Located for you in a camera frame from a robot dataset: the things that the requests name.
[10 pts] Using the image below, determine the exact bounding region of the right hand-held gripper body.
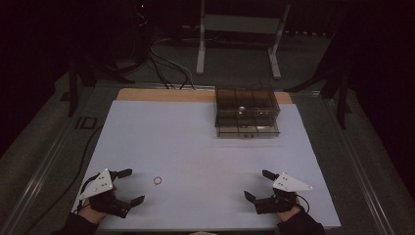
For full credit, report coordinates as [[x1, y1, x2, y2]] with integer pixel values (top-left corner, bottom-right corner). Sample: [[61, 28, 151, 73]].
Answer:
[[254, 171, 314, 215]]

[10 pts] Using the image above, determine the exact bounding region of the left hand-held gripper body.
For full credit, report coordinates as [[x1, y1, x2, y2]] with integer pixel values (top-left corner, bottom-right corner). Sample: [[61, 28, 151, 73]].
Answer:
[[79, 167, 132, 219]]

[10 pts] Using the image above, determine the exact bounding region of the clear smoky drawer box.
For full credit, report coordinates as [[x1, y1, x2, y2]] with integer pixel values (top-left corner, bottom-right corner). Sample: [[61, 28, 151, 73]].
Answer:
[[214, 85, 282, 139]]

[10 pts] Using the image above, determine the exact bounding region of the person's right hand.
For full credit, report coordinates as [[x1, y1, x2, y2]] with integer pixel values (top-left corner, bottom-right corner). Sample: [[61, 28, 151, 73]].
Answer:
[[277, 199, 303, 223]]

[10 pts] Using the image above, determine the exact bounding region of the person's left hand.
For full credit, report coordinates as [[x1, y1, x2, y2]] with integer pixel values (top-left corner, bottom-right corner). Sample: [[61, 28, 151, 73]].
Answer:
[[77, 199, 110, 225]]

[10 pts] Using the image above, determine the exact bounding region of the white table mat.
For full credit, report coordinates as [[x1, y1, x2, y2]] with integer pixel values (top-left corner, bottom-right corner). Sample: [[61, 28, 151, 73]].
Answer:
[[71, 99, 343, 232]]

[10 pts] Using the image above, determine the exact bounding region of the black tripod stand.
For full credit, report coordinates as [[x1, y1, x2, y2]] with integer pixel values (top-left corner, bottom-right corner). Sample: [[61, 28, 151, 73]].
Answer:
[[66, 48, 136, 118], [283, 62, 355, 130]]

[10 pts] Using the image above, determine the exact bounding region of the grey metal stand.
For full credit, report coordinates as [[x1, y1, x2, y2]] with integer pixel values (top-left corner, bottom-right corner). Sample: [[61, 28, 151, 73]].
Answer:
[[195, 0, 293, 80]]

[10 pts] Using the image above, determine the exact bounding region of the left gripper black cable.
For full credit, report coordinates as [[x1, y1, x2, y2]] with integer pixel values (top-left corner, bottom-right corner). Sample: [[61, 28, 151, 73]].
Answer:
[[75, 171, 100, 214]]

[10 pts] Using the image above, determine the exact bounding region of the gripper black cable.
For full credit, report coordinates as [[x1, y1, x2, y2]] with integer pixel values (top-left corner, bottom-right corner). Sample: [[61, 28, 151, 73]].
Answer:
[[75, 171, 100, 214], [295, 193, 311, 213]]

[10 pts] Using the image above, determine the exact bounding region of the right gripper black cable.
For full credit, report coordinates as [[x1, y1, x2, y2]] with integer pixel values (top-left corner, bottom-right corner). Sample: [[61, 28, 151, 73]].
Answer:
[[295, 193, 311, 213]]

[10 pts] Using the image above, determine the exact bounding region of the black floor cable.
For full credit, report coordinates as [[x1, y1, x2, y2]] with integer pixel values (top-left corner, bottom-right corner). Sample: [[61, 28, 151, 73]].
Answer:
[[23, 124, 104, 235]]

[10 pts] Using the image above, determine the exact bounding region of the aluminium floor rail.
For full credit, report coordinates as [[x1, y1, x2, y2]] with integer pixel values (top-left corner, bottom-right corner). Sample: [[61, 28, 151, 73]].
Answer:
[[0, 85, 99, 235], [321, 94, 397, 235]]

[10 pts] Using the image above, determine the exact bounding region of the bundle of floor cables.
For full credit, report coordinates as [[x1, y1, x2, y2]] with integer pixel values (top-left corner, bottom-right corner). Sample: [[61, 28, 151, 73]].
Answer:
[[148, 37, 197, 91]]

